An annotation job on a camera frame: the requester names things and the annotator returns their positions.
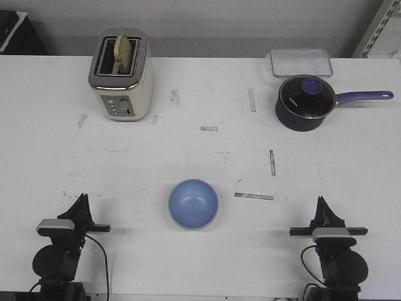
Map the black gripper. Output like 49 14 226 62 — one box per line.
289 196 368 250
50 193 111 253

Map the blue bowl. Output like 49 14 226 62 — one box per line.
168 179 219 230

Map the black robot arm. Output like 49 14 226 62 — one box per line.
289 196 368 300
32 193 111 300

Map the dark blue saucepan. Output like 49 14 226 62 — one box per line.
275 90 394 132

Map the glass pot lid blue knob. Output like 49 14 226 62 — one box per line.
279 75 336 119

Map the cream silver toaster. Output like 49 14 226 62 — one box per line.
88 28 154 122

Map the clear plastic container blue rim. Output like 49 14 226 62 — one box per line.
266 48 333 78

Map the bread slice in toaster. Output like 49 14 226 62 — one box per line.
113 35 133 75

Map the white slotted shelf upright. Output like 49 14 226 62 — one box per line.
352 1 400 58

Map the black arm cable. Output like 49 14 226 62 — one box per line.
83 234 110 300
300 245 325 300

